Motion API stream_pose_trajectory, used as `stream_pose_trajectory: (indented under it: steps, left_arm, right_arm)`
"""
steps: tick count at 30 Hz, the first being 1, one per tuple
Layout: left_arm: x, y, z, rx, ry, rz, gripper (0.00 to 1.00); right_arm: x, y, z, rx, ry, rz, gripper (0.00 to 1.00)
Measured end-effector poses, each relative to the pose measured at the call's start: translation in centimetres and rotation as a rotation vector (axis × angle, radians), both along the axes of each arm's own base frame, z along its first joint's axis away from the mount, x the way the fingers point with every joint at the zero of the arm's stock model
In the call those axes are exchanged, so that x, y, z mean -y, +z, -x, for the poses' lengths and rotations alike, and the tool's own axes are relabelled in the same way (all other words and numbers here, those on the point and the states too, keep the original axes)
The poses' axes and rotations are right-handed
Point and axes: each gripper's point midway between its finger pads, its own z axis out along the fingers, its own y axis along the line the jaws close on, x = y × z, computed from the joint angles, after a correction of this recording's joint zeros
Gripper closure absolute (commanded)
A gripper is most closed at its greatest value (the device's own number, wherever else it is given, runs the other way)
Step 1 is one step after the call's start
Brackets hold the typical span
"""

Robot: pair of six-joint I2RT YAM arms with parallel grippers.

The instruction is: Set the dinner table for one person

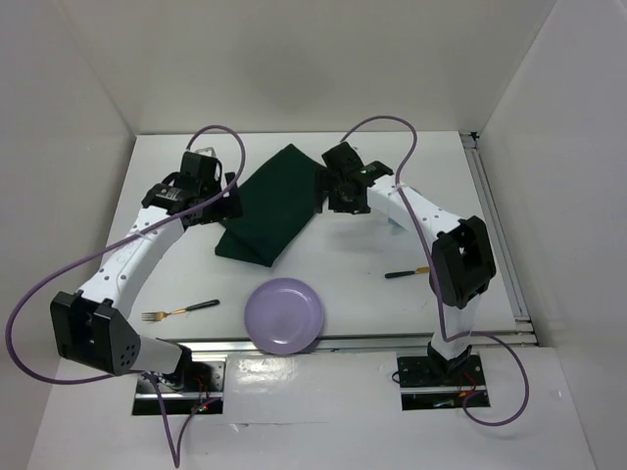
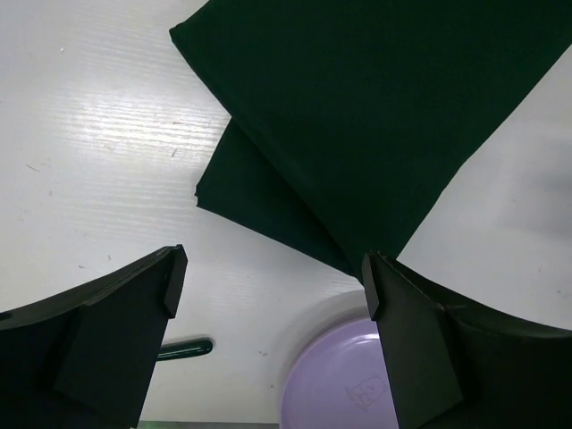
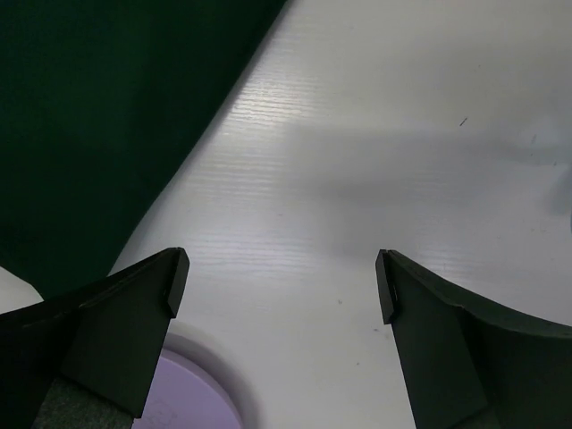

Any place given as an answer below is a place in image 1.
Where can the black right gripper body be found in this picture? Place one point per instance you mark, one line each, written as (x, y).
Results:
(338, 201)

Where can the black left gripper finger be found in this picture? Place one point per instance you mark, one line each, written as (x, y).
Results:
(230, 180)
(228, 207)

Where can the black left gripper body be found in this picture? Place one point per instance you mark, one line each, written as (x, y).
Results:
(209, 214)

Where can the dark green cloth placemat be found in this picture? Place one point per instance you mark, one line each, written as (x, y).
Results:
(277, 202)

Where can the gold knife black handle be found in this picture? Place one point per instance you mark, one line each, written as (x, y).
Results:
(399, 274)

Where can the lilac plastic plate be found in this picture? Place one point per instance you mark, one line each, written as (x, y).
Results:
(284, 316)

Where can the gold fork black handle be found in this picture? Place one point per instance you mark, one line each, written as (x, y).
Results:
(157, 316)

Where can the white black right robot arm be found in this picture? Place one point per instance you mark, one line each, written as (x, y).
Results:
(458, 250)

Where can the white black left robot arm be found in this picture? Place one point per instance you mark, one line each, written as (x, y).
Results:
(91, 325)

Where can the aluminium front table rail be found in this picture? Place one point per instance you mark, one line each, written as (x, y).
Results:
(519, 338)

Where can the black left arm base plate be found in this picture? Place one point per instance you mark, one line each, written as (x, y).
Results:
(205, 377)

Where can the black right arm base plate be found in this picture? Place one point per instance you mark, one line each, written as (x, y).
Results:
(418, 372)

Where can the aluminium right side rail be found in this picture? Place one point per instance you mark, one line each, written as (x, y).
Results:
(524, 324)

